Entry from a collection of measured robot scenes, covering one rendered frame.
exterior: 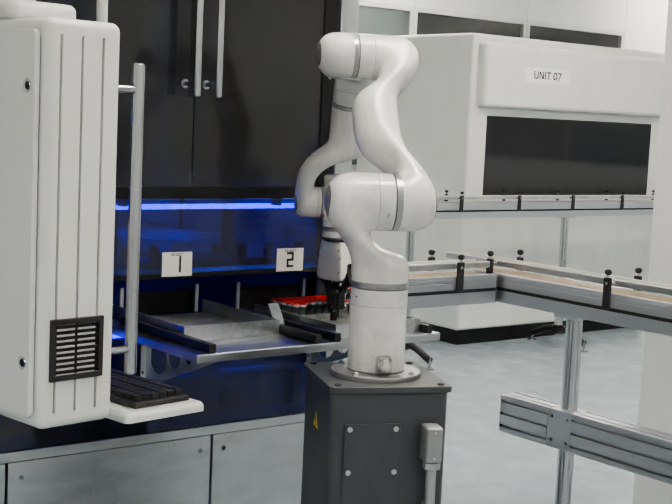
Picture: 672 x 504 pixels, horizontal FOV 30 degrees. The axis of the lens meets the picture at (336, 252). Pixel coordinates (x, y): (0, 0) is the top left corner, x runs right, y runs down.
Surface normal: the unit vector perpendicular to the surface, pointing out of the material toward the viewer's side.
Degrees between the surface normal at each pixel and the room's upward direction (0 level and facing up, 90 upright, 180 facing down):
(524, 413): 90
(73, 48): 90
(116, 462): 90
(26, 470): 90
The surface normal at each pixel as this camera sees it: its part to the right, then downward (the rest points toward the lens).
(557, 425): -0.79, 0.03
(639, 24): 0.61, 0.11
